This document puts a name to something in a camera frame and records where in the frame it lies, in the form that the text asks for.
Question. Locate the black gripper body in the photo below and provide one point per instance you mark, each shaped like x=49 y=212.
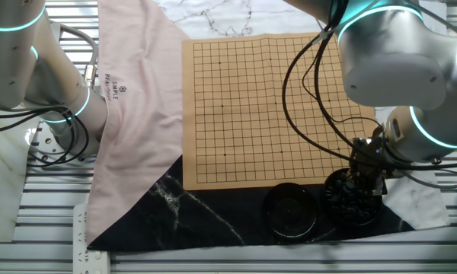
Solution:
x=367 y=171

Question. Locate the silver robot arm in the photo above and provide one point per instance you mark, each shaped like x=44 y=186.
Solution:
x=388 y=76

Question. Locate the tan go board mat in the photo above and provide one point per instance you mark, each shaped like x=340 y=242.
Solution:
x=243 y=114

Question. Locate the white marble board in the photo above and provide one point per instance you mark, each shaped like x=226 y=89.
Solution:
x=4 y=190

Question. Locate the black round stone bowl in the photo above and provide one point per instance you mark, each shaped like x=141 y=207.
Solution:
x=372 y=217

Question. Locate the black round bowl lid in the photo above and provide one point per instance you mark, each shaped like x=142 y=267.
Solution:
x=289 y=213

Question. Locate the black marble cloth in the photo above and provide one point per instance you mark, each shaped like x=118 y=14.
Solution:
x=213 y=220

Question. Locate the pink printed cloth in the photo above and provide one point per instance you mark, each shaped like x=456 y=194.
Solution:
x=137 y=133

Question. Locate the white power strip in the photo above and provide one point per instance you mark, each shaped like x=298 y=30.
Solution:
x=93 y=262

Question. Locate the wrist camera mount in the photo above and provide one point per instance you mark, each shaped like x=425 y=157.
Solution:
x=365 y=144

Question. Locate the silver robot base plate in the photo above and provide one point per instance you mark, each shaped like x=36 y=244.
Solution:
x=45 y=142

